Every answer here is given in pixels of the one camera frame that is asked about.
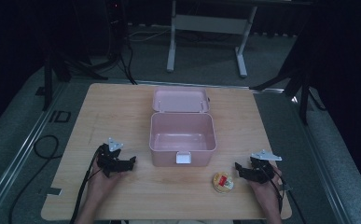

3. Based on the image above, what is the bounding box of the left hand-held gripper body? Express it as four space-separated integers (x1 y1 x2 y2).
96 137 127 178

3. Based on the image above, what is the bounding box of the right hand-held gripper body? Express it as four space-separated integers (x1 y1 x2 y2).
248 149 284 185

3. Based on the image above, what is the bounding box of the round yellow tin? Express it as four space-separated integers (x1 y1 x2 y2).
212 172 235 194

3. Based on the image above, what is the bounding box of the pink plastic box with lid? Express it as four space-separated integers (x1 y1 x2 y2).
148 86 217 168

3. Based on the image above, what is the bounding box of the person's right hand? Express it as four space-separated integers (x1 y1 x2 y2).
248 163 284 207

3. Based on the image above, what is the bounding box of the person's left hand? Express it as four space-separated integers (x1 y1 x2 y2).
88 160 130 203

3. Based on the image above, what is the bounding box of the grey tape piece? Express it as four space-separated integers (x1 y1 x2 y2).
38 187 63 197

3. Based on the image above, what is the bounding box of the black metal stand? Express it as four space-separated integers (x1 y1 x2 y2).
41 46 109 112
250 63 327 126

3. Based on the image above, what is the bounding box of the black computer tower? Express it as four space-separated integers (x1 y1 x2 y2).
104 0 130 60

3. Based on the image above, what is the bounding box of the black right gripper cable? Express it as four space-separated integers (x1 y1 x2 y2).
260 166 307 224

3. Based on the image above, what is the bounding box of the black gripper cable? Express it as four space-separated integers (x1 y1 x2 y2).
260 166 307 224
69 146 105 224

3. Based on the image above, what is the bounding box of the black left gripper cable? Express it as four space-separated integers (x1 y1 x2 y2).
69 146 105 224

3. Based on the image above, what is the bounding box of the metal floor rail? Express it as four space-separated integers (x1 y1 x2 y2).
0 81 70 218
288 92 354 224

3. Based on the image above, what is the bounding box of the black looped floor cable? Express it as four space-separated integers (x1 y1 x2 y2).
7 134 64 224

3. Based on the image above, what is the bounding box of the white floor cable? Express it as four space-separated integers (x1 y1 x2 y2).
127 28 172 43

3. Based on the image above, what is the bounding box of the white desk frame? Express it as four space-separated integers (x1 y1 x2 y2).
166 0 258 78

